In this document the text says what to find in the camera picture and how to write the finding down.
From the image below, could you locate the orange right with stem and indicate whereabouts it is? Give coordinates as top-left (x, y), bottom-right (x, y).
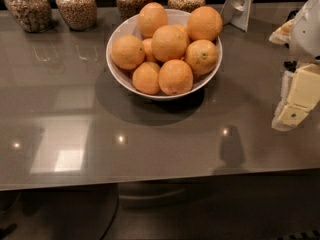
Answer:
top-left (184, 40), bottom-right (218, 75)

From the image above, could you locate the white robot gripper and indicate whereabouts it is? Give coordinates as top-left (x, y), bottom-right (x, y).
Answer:
top-left (269, 0), bottom-right (320, 131)

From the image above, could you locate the white ceramic bowl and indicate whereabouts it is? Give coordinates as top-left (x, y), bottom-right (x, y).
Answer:
top-left (106, 15), bottom-right (223, 101)

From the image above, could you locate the white stand sign holder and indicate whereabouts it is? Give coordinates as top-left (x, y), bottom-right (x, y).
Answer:
top-left (221, 0), bottom-right (254, 32)

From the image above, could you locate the glass jar far left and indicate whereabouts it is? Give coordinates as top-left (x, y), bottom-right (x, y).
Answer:
top-left (4, 0), bottom-right (52, 33)

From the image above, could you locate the small hidden middle orange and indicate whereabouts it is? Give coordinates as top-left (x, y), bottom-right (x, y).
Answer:
top-left (142, 38), bottom-right (157, 62)

